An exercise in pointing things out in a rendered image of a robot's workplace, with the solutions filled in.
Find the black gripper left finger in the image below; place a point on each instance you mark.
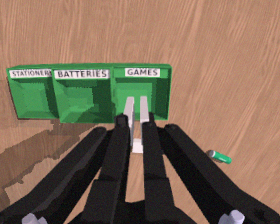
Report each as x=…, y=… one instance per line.
x=56, y=195

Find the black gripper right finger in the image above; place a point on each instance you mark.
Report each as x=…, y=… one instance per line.
x=220, y=200

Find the green aa battery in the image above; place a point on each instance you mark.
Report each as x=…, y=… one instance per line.
x=220, y=157

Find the green three-compartment bin rack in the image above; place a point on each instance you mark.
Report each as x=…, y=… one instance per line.
x=83, y=91

